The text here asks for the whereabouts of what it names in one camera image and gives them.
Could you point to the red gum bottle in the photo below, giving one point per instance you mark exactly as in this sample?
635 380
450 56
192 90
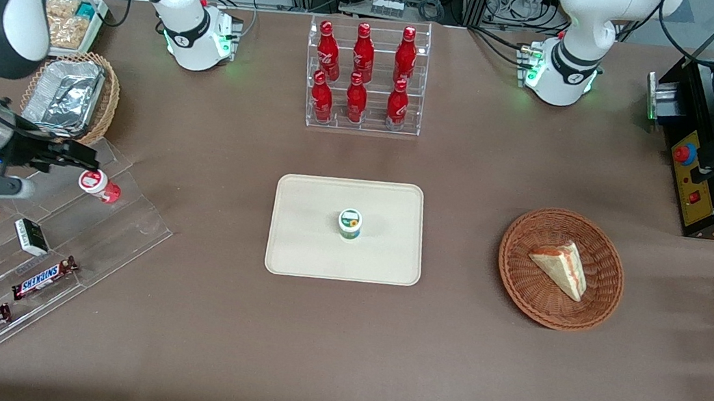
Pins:
95 184

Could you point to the clear bag of crackers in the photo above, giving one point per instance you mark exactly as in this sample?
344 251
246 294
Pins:
68 33
62 6

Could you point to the green gum bottle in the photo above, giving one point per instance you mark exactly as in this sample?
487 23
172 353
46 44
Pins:
350 223

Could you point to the clear acrylic bottle rack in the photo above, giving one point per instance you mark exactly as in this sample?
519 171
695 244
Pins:
370 128

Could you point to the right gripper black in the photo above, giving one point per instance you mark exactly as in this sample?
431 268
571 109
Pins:
28 149

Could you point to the small dark green box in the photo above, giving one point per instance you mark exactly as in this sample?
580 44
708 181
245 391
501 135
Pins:
32 238

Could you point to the silver foil tray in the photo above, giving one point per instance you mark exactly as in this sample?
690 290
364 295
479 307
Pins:
64 96

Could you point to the teal snack packet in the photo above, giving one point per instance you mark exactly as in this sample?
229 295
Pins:
84 11

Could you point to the oval tan wicker basket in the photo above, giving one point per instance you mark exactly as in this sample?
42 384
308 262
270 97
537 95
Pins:
109 106

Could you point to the clear acrylic tiered shelf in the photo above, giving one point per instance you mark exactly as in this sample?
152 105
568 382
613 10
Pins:
119 224

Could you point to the beige plastic tray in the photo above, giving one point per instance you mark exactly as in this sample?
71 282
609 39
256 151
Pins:
303 242

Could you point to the round brown wicker basket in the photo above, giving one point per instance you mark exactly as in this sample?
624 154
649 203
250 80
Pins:
525 285

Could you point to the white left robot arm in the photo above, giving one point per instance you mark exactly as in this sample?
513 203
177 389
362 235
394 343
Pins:
563 76

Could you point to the white plastic bin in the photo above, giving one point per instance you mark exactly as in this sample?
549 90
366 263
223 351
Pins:
98 32

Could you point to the red cola bottle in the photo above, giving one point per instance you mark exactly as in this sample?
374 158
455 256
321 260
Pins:
356 102
322 101
363 51
406 55
328 48
397 108

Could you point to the wrapped triangle sandwich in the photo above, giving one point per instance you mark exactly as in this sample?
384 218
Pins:
562 267

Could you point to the white power strip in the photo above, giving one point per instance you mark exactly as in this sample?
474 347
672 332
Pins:
387 7

